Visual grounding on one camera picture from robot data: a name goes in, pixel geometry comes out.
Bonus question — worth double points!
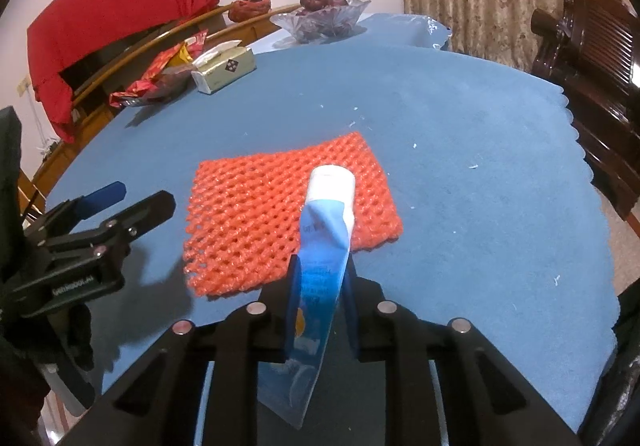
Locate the red snack packets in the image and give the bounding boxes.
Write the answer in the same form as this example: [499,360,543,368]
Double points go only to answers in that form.
[108,30,208,109]

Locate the wooden tv cabinet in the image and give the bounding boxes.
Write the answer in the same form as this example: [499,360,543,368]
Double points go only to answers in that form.
[18,4,297,214]

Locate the blue white toothpaste tube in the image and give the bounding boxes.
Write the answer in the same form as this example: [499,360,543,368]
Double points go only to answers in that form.
[257,165,356,429]

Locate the dark wooden armchair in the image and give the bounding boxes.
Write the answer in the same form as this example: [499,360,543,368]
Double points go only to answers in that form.
[530,0,639,218]

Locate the glass fruit bowl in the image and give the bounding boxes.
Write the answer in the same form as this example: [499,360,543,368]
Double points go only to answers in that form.
[270,0,371,44]

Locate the beige tissue box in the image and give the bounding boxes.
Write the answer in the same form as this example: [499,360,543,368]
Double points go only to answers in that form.
[191,40,256,94]

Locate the black lined trash bin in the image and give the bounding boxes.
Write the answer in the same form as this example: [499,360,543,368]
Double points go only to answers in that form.
[578,280,640,445]

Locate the red ornament on cabinet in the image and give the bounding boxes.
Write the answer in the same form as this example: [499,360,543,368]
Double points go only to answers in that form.
[228,0,271,23]

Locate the red cloth over television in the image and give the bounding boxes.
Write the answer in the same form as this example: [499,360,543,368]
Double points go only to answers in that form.
[27,0,220,143]

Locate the orange foam net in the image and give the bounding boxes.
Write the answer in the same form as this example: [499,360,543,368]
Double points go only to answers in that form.
[183,132,402,296]

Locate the dark red apple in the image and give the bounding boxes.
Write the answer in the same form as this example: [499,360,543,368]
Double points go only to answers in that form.
[298,0,348,16]

